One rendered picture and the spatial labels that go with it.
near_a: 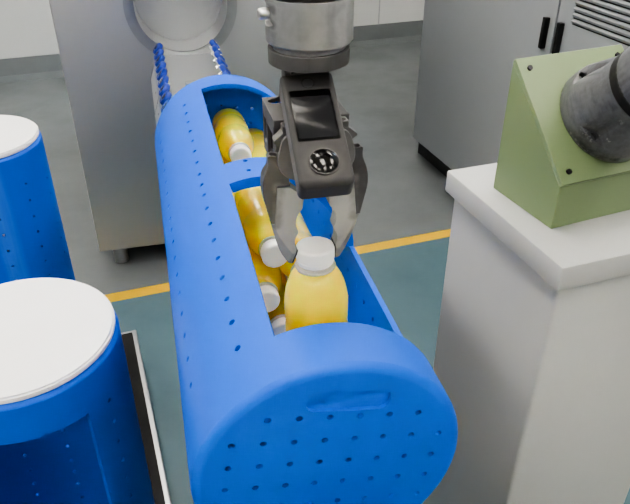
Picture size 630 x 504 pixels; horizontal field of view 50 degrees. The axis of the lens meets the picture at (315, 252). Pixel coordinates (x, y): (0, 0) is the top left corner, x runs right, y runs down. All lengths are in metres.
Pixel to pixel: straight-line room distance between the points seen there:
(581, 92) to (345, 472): 0.62
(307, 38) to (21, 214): 1.24
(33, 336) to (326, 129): 0.62
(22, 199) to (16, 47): 4.05
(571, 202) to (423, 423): 0.46
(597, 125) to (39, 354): 0.84
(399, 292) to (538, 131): 1.87
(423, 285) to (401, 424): 2.20
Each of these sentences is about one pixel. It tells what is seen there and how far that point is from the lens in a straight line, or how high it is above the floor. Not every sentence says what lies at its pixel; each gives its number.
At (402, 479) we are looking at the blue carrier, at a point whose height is 1.06.
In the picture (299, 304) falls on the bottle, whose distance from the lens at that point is 0.68.
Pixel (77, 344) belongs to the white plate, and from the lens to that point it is 1.01.
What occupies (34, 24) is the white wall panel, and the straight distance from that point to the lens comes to 5.66.
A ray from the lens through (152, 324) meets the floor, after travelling 2.72.
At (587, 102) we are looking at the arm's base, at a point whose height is 1.33.
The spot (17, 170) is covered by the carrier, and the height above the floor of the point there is 0.99.
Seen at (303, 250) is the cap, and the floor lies 1.30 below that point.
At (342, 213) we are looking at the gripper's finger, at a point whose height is 1.34.
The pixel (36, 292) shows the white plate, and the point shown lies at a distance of 1.14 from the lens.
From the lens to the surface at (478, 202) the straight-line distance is 1.12.
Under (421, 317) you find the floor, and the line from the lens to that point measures 2.71.
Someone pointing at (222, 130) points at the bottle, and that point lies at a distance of 1.31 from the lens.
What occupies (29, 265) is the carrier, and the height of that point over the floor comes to 0.75.
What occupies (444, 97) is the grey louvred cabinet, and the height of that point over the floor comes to 0.44.
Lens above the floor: 1.66
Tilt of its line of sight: 33 degrees down
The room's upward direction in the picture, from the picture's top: straight up
